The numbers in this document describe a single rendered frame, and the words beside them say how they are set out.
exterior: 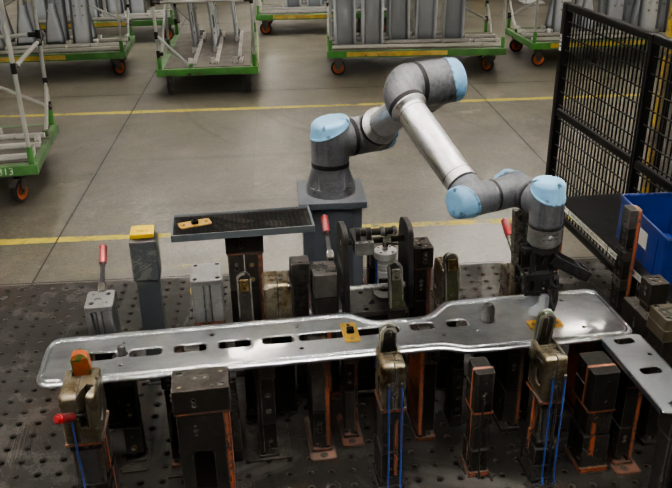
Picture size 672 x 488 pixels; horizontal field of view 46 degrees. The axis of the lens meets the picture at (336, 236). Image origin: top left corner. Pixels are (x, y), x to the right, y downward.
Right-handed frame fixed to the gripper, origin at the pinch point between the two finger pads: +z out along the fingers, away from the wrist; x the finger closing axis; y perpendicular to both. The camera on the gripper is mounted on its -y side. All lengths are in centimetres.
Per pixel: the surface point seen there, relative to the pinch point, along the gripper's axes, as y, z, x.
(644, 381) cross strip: -12.2, 2.3, 25.2
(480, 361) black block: 19.3, 2.9, 10.7
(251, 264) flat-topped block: 68, -4, -35
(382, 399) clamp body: 43.0, 5.6, 16.7
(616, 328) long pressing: -16.3, 2.4, 4.1
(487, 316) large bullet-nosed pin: 13.2, 0.1, -3.4
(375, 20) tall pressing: -93, 51, -690
